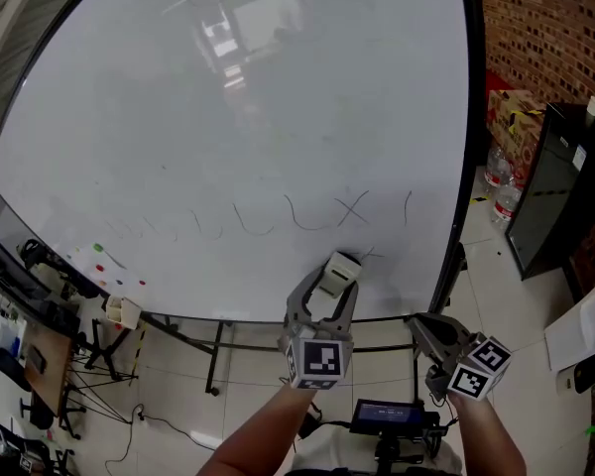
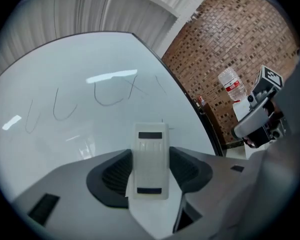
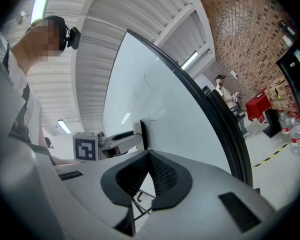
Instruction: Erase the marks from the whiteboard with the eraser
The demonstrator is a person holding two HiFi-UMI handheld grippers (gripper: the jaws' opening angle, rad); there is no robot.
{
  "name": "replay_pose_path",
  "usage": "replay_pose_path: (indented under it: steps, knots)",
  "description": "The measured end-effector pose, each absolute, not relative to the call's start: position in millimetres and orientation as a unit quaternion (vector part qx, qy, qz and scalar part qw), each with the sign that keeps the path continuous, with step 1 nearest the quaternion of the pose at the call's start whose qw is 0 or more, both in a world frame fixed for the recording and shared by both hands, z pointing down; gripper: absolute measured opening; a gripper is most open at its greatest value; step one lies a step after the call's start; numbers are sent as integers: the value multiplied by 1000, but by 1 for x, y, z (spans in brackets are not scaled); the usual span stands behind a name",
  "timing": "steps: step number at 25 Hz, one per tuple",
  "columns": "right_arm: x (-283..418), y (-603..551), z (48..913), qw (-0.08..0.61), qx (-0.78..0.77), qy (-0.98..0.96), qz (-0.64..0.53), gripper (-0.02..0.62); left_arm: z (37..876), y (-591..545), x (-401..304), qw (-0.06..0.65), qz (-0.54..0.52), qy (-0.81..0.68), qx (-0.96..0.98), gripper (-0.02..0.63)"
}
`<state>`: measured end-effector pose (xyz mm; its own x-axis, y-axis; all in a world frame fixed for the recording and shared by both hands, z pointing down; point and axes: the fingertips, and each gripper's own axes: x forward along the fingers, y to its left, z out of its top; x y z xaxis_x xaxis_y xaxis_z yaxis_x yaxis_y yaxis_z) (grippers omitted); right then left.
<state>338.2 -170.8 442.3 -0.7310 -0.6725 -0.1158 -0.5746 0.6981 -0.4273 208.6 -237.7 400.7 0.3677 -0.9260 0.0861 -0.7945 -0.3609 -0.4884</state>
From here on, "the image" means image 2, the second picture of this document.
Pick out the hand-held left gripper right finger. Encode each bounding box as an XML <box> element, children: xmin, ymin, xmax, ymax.
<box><xmin>169</xmin><ymin>145</ymin><xmax>257</xmax><ymax>240</ymax></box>

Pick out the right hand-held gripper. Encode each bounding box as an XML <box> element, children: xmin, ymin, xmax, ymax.
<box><xmin>231</xmin><ymin>64</ymin><xmax>292</xmax><ymax>149</ymax></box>

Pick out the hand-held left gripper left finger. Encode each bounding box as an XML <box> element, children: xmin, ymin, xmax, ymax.
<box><xmin>13</xmin><ymin>148</ymin><xmax>166</xmax><ymax>240</ymax></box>

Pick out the white whiteboard eraser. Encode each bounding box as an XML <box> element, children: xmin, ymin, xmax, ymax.
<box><xmin>126</xmin><ymin>122</ymin><xmax>171</xmax><ymax>200</ymax></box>

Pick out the white whiteboard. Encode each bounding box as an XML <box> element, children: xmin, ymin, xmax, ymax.
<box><xmin>0</xmin><ymin>30</ymin><xmax>225</xmax><ymax>205</ymax></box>

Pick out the clear water bottle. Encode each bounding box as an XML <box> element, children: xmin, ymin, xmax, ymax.
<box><xmin>217</xmin><ymin>67</ymin><xmax>248</xmax><ymax>104</ymax></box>

